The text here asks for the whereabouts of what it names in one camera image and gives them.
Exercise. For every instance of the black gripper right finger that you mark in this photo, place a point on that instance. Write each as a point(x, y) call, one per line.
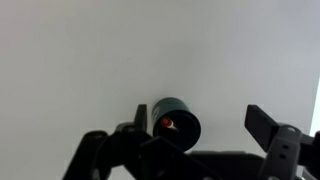
point(276, 146)

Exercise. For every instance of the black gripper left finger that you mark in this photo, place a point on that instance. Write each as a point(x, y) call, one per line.
point(96, 150)

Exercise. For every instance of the orange marker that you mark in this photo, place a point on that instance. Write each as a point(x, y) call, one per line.
point(167, 123)

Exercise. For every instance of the dark blue mug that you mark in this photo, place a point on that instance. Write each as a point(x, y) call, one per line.
point(181, 128)

